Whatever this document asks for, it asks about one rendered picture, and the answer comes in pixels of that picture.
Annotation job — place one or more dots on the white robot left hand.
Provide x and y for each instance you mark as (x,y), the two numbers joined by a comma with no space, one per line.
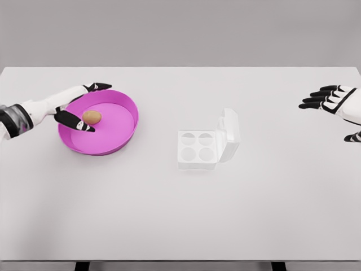
(66,94)

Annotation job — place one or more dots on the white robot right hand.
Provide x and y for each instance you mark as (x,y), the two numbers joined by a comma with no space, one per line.
(348,105)

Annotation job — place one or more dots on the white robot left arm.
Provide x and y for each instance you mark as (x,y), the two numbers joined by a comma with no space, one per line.
(25,113)

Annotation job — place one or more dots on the brown egg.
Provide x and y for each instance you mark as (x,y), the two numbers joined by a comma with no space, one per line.
(92,117)

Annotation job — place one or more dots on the white egg box with lid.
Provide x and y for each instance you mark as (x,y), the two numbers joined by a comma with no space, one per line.
(197,149)

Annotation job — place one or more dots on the round pink tray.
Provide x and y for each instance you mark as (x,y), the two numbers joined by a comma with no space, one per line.
(112,132)

